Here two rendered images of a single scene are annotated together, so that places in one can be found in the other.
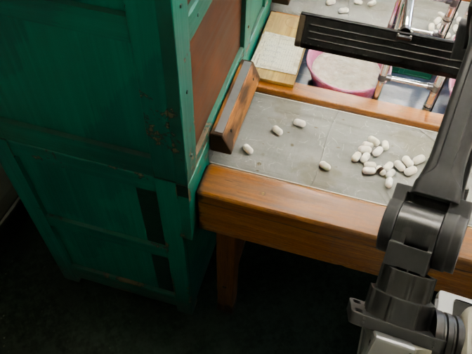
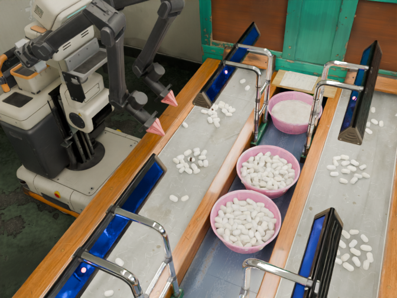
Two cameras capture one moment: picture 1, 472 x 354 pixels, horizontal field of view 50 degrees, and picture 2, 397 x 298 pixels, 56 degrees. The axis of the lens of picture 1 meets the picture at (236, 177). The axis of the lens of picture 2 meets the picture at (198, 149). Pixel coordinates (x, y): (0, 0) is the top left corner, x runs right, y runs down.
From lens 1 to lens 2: 2.19 m
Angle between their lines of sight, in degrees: 63
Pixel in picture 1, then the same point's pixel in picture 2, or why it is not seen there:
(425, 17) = (360, 159)
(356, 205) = (191, 96)
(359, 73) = (290, 116)
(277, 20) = not seen: hidden behind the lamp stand
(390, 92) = (285, 141)
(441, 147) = not seen: outside the picture
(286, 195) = (201, 78)
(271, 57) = (293, 77)
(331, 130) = (242, 99)
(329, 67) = (294, 105)
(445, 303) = not seen: hidden behind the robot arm
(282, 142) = (235, 83)
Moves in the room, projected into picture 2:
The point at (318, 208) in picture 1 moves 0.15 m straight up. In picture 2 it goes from (192, 86) to (190, 62)
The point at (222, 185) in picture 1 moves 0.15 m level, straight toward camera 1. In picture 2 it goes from (210, 62) to (185, 62)
